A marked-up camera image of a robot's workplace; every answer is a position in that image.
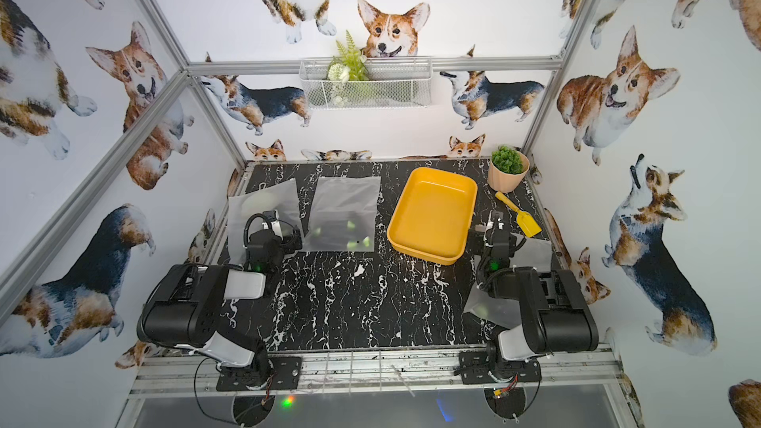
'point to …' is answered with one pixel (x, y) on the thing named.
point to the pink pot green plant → (507, 168)
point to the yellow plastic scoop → (524, 219)
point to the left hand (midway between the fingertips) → (284, 221)
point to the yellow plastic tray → (433, 215)
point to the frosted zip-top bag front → (525, 252)
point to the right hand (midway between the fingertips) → (489, 225)
